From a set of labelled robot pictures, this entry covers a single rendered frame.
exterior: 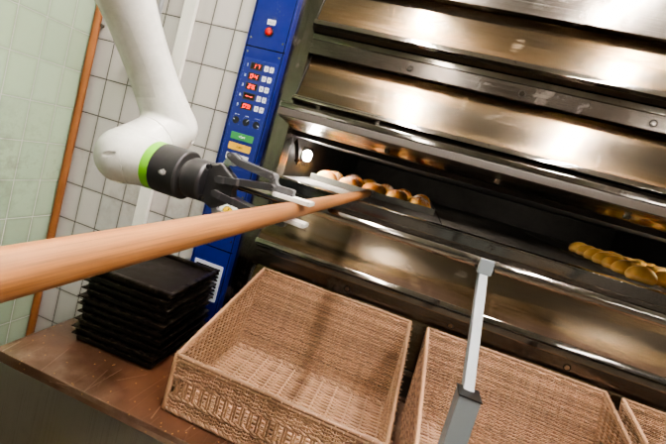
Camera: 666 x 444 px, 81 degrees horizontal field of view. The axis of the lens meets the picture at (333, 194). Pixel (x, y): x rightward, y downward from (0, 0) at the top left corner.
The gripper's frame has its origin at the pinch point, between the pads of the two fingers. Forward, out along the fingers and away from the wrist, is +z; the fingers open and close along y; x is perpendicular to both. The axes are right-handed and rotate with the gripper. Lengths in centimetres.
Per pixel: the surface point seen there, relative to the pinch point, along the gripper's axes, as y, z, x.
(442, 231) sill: 3, 31, -69
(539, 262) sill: 3, 62, -69
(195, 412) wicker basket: 58, -16, -19
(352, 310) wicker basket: 38, 10, -65
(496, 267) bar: 3, 41, -31
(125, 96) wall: -11, -100, -69
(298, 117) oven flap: -19, -23, -54
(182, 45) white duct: -35, -79, -67
